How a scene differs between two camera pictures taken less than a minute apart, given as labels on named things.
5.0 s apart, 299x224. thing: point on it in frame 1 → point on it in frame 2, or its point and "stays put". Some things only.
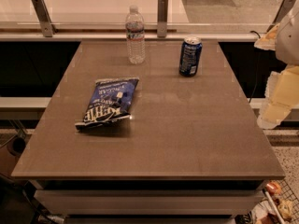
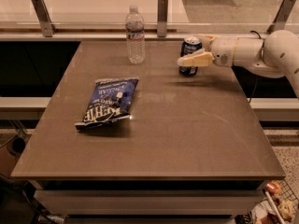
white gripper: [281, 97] → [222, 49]
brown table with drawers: [192, 153] stays put
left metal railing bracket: [43, 15] stays put
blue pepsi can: [191, 56] stays put
